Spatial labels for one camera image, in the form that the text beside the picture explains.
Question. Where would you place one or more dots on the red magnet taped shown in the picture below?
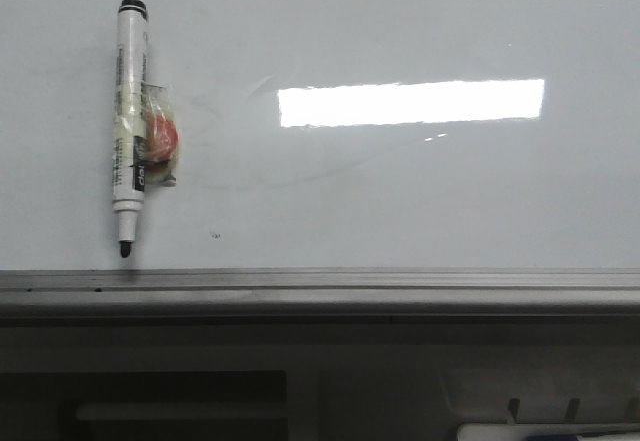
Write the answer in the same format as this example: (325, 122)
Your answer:
(161, 154)

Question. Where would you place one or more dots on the white black whiteboard marker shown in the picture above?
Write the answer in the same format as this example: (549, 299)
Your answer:
(129, 147)

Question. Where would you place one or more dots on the white whiteboard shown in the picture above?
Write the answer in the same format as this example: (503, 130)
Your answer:
(332, 133)

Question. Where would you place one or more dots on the white marker tray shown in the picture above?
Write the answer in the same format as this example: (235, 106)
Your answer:
(476, 431)

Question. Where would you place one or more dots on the aluminium whiteboard frame rail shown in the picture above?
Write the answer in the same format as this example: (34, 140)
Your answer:
(36, 296)

